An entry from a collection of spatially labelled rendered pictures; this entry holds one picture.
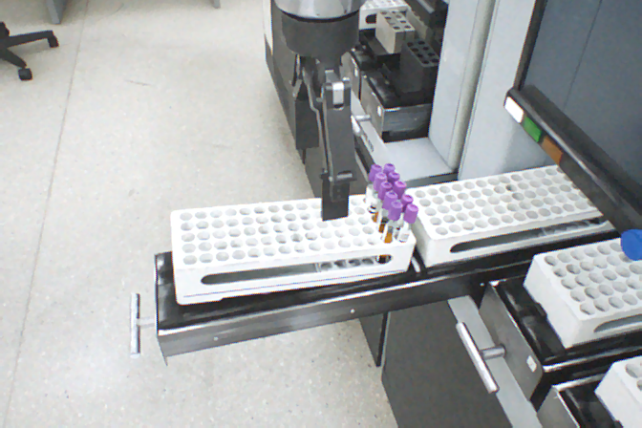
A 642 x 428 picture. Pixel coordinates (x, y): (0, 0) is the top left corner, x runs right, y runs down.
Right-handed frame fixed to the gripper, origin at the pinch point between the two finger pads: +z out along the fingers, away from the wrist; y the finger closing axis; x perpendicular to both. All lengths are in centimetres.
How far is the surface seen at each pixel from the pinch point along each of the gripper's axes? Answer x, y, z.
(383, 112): 20.6, -32.9, 16.3
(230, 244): -11.5, 1.9, 7.6
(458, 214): 18.6, 1.6, 9.9
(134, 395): -43, -33, 96
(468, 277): 18.6, 7.4, 16.2
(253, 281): -9.5, 5.4, 11.0
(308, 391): 3, -24, 96
